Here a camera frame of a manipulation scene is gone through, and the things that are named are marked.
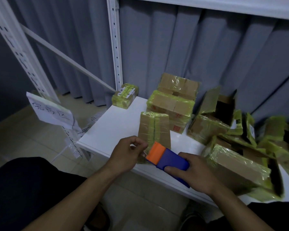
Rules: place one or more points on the person's left hand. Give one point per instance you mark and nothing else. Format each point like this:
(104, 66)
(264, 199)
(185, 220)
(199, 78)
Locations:
(124, 156)

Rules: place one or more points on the person's right hand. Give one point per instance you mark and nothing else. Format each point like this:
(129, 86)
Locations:
(200, 174)

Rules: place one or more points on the person's right thumb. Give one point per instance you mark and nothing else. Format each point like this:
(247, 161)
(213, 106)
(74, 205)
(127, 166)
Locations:
(174, 169)

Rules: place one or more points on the person's left thumb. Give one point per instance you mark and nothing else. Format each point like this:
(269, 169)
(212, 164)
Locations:
(141, 153)

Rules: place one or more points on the blue and orange tape cutter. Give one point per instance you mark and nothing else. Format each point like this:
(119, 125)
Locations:
(169, 159)

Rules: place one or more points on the person's right forearm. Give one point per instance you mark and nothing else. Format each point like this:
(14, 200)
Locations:
(236, 211)

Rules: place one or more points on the person's left forearm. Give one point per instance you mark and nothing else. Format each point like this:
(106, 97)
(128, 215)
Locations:
(72, 199)

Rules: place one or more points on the tall taped cardboard box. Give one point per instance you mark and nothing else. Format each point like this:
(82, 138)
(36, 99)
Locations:
(154, 128)

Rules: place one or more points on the dark shoe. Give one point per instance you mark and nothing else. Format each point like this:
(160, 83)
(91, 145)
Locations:
(192, 220)
(100, 218)

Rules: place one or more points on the wide taped cardboard box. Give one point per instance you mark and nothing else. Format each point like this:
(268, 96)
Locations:
(169, 107)

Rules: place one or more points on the opened cardboard box upright flap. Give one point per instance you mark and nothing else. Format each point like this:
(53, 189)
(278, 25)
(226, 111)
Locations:
(207, 125)

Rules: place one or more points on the white labelled plastic bag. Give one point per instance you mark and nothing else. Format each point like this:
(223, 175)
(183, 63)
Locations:
(94, 119)

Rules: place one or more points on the small taped box white label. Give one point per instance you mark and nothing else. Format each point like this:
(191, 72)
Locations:
(124, 96)

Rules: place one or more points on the large opened cardboard box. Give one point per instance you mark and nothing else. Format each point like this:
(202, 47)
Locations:
(240, 169)

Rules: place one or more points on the clear plastic wrap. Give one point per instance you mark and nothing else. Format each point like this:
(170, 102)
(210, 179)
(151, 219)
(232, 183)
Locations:
(73, 146)

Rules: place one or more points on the flattened cardboard with green tape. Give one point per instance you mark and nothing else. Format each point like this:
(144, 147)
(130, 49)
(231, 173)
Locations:
(243, 132)

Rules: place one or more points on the taped cardboard box plain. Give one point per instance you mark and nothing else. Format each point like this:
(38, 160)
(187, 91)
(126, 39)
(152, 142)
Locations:
(179, 85)

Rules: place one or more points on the white handwritten paper sign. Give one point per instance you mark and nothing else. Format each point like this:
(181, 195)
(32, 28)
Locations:
(50, 111)

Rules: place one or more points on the white metal shelf rack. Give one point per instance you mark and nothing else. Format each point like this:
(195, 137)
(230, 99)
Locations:
(114, 45)

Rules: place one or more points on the grey curtain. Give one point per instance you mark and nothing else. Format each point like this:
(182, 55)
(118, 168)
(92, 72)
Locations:
(183, 45)

